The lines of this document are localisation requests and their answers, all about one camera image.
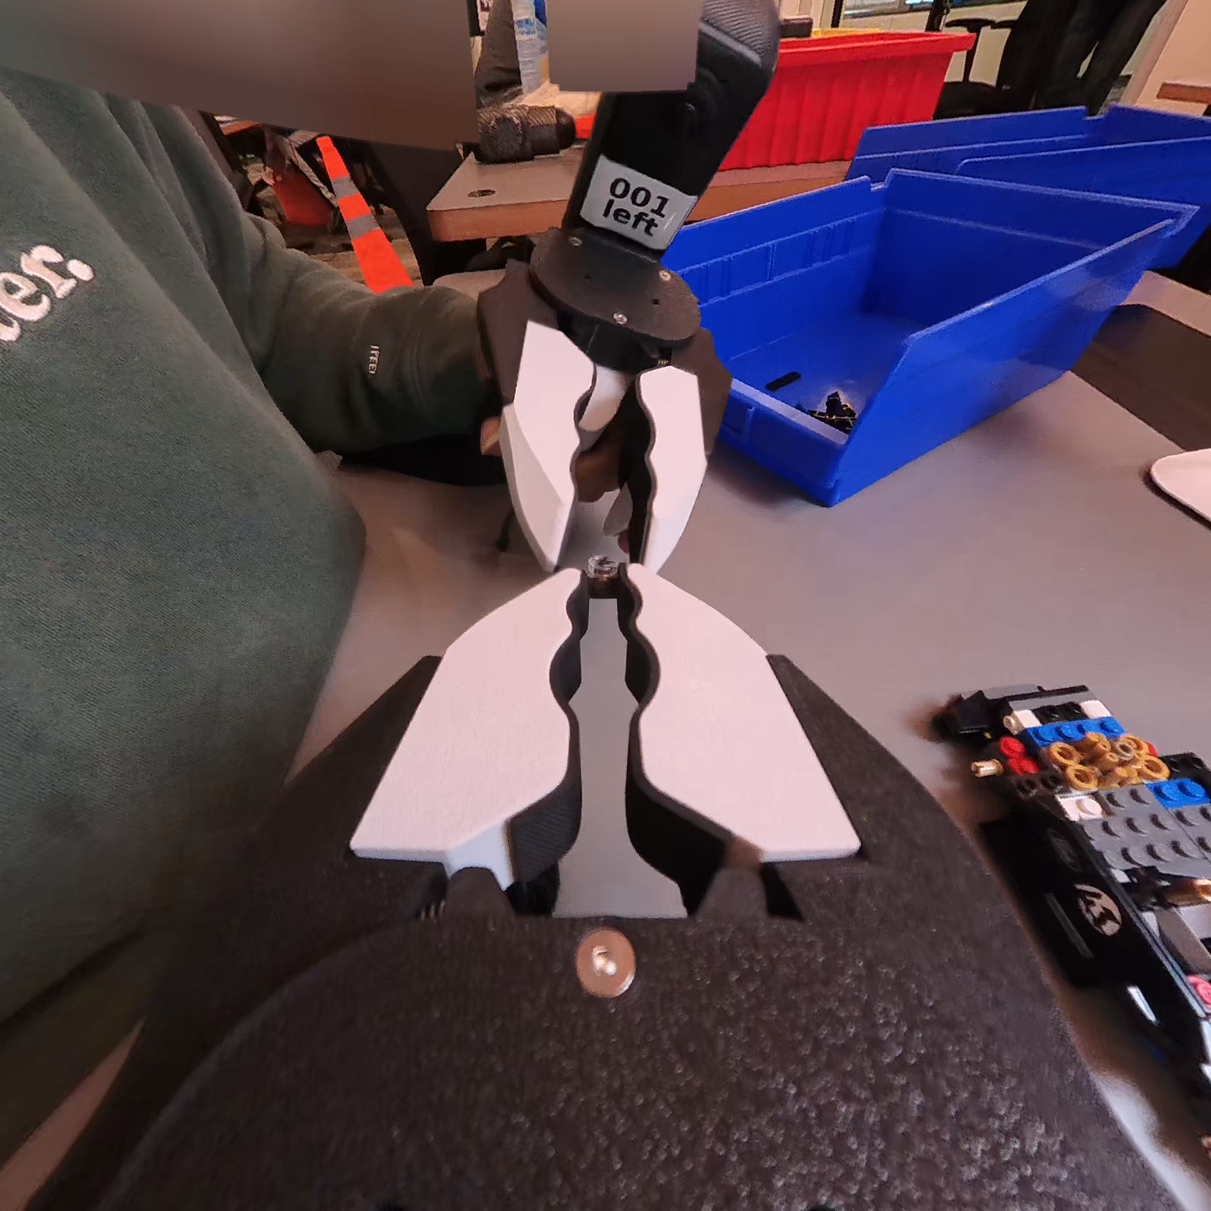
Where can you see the wooden workbench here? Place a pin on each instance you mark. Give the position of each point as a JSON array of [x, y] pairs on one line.
[[511, 205]]

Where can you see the black camera bag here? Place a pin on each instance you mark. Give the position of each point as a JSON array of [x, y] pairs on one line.
[[519, 132]]

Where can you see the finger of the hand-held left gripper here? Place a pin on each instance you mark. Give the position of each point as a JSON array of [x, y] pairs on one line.
[[539, 435], [679, 445]]

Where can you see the red plastic bin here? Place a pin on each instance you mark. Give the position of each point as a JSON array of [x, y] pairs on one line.
[[843, 96]]

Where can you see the clear water bottle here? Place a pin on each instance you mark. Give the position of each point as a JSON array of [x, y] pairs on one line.
[[530, 49]]

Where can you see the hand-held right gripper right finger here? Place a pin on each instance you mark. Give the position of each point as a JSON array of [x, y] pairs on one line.
[[737, 748]]

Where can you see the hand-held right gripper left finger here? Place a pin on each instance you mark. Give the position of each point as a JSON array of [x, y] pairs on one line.
[[472, 748]]

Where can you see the person's green sweatshirt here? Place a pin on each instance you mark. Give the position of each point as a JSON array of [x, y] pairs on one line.
[[142, 567]]

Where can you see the black lego car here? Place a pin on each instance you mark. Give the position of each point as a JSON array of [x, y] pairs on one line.
[[1117, 832]]

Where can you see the blue plastic bin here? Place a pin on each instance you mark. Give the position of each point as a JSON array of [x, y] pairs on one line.
[[1040, 144], [945, 312]]

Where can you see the white booklet stand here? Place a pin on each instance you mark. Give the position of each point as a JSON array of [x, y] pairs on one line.
[[1186, 483]]

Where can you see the person's left hand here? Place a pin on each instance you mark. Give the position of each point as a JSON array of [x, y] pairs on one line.
[[604, 465]]

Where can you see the person's left forearm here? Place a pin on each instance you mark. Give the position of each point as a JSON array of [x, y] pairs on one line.
[[377, 360]]

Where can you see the orange safety vest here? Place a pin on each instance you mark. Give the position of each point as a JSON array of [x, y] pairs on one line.
[[374, 237]]

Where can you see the pile of dark lego pieces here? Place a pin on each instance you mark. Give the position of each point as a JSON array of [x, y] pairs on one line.
[[833, 407]]

